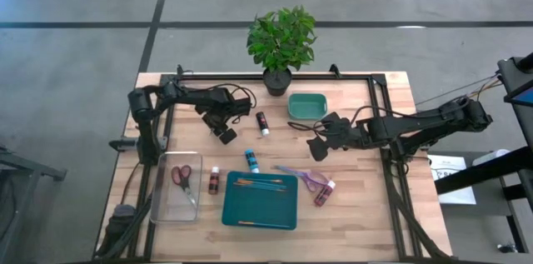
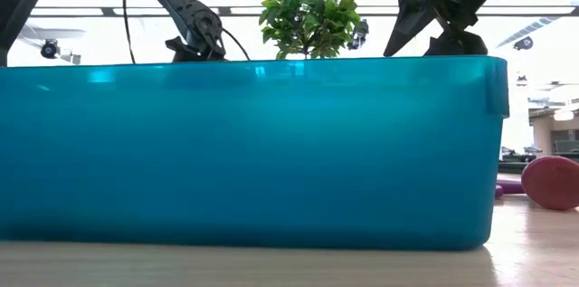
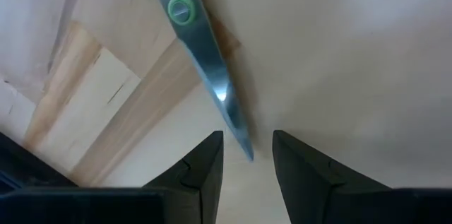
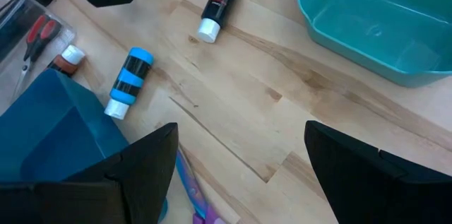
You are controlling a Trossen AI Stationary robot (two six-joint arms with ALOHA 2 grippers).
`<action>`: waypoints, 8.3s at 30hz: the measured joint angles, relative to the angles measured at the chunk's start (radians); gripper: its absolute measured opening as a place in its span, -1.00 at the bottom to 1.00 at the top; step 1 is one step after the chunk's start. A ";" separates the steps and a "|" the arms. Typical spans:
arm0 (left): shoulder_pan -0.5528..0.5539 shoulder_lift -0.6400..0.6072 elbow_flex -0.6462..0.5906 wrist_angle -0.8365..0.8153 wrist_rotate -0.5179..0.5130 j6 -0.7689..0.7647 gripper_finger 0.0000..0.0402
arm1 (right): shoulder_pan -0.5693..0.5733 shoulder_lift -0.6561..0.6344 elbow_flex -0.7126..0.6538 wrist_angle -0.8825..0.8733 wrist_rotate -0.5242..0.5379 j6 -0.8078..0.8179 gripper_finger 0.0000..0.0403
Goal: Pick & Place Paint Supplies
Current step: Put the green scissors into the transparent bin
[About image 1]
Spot red handled scissors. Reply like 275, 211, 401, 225
170, 164, 199, 210

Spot grey cable sleeve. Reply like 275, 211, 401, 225
112, 203, 137, 220

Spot thin coloured wire bundle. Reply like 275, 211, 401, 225
416, 72, 503, 107

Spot green leafy artificial plant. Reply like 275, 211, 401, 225
246, 4, 318, 74

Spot blue screen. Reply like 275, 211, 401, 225
505, 87, 533, 107

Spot thin brown cable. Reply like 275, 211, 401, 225
119, 160, 142, 207

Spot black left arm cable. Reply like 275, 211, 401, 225
207, 82, 258, 126

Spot black cable bundle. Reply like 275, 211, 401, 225
93, 195, 153, 260

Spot orange paintbrush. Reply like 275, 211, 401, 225
233, 181, 288, 188
237, 221, 291, 229

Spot white plastic object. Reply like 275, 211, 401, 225
472, 148, 511, 167

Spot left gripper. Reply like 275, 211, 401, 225
195, 88, 253, 132

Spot small green plastic bin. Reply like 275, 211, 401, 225
286, 92, 328, 122

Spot black metal floor stand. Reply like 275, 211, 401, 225
0, 143, 68, 184

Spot pink paint bottle white cap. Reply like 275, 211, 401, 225
312, 179, 337, 207

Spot black aluminium table frame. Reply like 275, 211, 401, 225
92, 63, 455, 263

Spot clear plastic tray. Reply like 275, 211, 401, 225
148, 151, 204, 226

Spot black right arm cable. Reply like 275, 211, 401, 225
286, 104, 417, 132

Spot teal plastic tray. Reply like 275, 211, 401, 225
221, 170, 300, 232

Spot purple handled scissors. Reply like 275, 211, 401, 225
274, 165, 330, 193

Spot black paint bottle white cap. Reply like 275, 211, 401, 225
255, 111, 271, 137

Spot white printed paper sheet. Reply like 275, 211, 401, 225
427, 154, 478, 206

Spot black plant pot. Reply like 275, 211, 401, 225
262, 67, 293, 97

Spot black equipment stand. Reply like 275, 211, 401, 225
434, 50, 533, 215

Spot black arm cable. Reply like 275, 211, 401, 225
286, 104, 417, 132
207, 82, 258, 126

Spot brown paint bottle white cap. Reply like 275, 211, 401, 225
207, 166, 221, 196

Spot blue paint bottle white cap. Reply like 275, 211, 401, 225
244, 148, 261, 174

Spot small black floor object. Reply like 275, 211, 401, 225
496, 242, 519, 255

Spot thin blue paintbrush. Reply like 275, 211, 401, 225
239, 184, 288, 193

